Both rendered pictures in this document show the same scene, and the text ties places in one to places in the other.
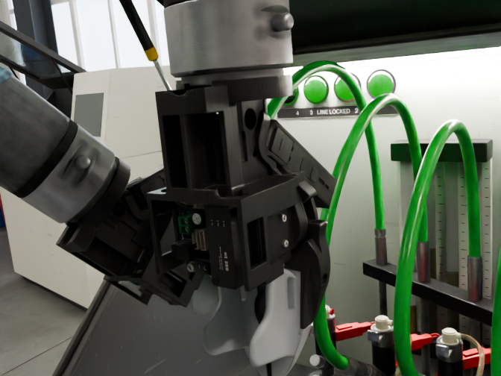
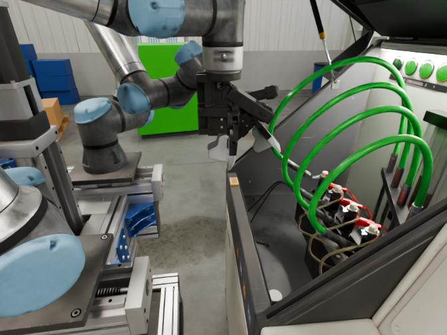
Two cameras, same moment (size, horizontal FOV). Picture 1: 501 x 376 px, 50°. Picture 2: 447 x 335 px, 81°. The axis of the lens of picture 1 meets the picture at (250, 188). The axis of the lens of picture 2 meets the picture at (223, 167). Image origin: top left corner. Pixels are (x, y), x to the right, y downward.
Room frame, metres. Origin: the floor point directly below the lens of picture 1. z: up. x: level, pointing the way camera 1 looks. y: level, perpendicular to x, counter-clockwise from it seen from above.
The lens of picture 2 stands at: (0.00, -0.39, 1.48)
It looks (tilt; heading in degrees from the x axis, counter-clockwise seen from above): 28 degrees down; 49
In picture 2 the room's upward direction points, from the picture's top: straight up
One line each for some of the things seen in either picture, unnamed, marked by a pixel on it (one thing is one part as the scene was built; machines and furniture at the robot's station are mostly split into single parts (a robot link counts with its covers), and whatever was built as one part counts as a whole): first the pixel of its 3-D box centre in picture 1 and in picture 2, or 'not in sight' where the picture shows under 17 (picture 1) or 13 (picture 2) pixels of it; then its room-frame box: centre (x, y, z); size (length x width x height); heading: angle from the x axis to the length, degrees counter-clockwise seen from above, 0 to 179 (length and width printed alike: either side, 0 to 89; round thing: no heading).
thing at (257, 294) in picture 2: not in sight; (242, 238); (0.47, 0.06, 0.87); 0.62 x 0.04 x 0.16; 54
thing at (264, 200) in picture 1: (235, 177); (219, 103); (0.33, 0.01, 1.35); 0.09 x 0.08 x 0.12; 144
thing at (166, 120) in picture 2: not in sight; (164, 89); (2.05, 3.40, 0.65); 0.95 x 0.86 x 1.30; 155
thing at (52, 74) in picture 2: not in sight; (38, 75); (0.85, 6.67, 0.61); 1.26 x 0.48 x 1.22; 147
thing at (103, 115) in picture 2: not in sight; (97, 120); (0.24, 0.54, 1.20); 0.13 x 0.12 x 0.14; 9
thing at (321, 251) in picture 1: (292, 262); (231, 135); (0.34, -0.02, 1.29); 0.05 x 0.02 x 0.09; 54
